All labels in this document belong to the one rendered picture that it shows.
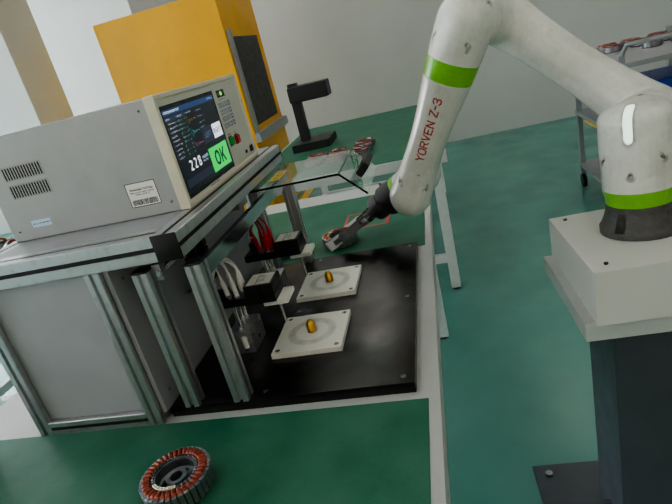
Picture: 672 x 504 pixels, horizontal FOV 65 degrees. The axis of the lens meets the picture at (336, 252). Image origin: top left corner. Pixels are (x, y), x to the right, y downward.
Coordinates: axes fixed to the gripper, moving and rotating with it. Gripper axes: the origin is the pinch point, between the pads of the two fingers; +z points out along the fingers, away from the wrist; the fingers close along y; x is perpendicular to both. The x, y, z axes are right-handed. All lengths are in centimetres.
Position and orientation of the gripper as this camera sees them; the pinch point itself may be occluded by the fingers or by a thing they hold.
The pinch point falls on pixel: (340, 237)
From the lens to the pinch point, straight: 166.4
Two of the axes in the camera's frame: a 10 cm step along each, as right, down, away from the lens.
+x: -6.4, -7.6, -0.6
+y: 4.2, -4.2, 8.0
